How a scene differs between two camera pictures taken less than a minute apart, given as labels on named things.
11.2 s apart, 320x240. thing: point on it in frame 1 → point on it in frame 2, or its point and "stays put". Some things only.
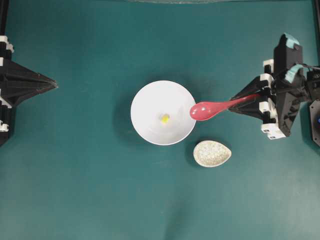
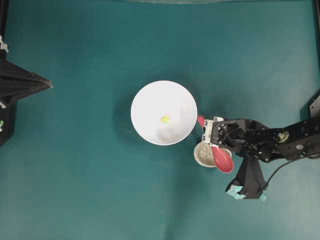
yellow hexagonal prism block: [165, 119] stays put
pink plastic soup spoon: [203, 110] → [222, 159]
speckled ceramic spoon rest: [210, 153] stays put
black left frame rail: [4, 13] stays put
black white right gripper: [264, 85] → [231, 133]
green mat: [74, 168] stays put
